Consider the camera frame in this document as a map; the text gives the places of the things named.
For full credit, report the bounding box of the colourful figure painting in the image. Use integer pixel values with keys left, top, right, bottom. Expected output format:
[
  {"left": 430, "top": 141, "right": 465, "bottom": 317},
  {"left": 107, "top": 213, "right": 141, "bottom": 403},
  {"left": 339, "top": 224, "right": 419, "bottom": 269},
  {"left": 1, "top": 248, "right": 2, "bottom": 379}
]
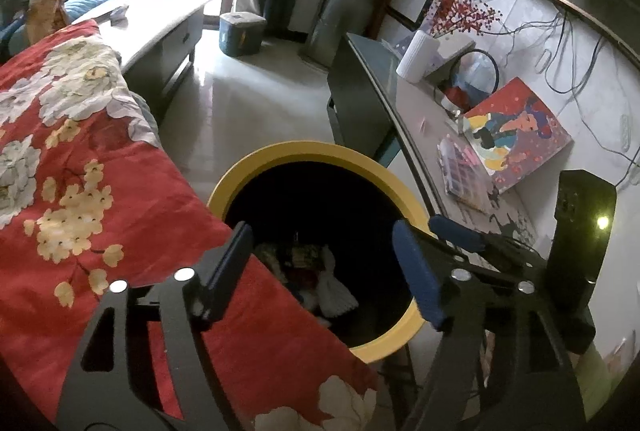
[{"left": 457, "top": 77, "right": 575, "bottom": 195}]

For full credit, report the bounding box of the glass-top television cabinet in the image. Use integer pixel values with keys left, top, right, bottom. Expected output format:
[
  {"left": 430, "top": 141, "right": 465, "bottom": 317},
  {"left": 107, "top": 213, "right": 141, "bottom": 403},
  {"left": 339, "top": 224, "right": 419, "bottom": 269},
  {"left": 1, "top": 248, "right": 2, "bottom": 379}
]
[{"left": 326, "top": 31, "right": 626, "bottom": 412}]

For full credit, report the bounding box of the yellow-rimmed black trash bin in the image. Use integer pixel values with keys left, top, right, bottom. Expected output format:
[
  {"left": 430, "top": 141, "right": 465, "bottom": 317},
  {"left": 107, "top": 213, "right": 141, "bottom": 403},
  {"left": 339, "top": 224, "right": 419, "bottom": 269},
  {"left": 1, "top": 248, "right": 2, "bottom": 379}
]
[{"left": 206, "top": 141, "right": 431, "bottom": 364}]

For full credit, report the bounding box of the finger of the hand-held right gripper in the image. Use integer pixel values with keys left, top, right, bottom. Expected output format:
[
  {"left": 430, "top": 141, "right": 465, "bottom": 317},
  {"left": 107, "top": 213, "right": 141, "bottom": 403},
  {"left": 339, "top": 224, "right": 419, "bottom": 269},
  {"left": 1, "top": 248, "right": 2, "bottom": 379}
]
[{"left": 429, "top": 214, "right": 552, "bottom": 283}]

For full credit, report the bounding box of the white foam fruit net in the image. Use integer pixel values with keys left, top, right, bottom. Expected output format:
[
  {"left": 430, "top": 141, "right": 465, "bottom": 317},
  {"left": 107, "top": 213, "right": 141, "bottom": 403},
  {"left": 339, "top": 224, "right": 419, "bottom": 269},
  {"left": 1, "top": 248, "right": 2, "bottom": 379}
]
[{"left": 315, "top": 246, "right": 359, "bottom": 317}]

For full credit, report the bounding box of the red floral blanket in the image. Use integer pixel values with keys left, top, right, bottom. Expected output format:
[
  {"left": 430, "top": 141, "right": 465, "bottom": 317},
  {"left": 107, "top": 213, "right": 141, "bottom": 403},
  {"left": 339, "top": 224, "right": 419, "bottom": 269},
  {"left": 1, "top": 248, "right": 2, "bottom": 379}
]
[{"left": 0, "top": 18, "right": 381, "bottom": 431}]

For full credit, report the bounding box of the blue storage box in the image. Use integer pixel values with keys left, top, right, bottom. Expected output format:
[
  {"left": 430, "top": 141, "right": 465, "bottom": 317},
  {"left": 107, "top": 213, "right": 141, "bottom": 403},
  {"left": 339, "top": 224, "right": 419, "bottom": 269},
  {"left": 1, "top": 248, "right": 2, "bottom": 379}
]
[{"left": 219, "top": 11, "right": 267, "bottom": 58}]

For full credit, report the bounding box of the white printed box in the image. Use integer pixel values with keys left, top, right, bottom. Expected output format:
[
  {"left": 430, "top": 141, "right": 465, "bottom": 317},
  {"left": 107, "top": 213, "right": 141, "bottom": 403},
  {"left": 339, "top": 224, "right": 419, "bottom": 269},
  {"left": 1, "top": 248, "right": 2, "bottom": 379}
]
[{"left": 425, "top": 35, "right": 477, "bottom": 78}]

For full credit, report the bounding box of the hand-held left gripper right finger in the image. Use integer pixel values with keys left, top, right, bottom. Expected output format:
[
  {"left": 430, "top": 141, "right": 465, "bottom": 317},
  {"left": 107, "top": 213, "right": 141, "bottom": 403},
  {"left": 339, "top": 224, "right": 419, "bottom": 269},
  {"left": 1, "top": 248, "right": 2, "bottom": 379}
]
[{"left": 392, "top": 220, "right": 586, "bottom": 431}]

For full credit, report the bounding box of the white ribbed vase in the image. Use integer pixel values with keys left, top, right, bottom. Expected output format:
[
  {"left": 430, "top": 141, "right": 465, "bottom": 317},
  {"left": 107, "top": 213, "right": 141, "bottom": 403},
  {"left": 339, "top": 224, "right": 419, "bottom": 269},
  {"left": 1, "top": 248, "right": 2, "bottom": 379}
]
[{"left": 396, "top": 30, "right": 440, "bottom": 84}]

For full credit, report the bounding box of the grey coffee table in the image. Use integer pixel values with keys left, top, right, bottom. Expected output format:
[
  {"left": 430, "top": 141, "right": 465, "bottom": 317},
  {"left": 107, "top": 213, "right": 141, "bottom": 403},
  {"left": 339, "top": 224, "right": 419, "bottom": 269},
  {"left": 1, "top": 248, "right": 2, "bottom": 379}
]
[{"left": 70, "top": 0, "right": 216, "bottom": 122}]

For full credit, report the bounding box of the clear bead organizer box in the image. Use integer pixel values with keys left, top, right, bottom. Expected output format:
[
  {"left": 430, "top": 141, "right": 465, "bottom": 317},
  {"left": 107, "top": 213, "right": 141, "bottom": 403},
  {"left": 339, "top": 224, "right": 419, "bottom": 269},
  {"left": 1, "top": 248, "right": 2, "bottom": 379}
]
[{"left": 436, "top": 134, "right": 496, "bottom": 214}]

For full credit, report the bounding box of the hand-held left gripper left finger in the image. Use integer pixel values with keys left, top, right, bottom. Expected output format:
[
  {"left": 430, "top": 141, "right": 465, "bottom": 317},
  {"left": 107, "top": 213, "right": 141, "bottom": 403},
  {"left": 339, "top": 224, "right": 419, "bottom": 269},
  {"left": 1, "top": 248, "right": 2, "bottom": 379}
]
[{"left": 56, "top": 221, "right": 255, "bottom": 431}]

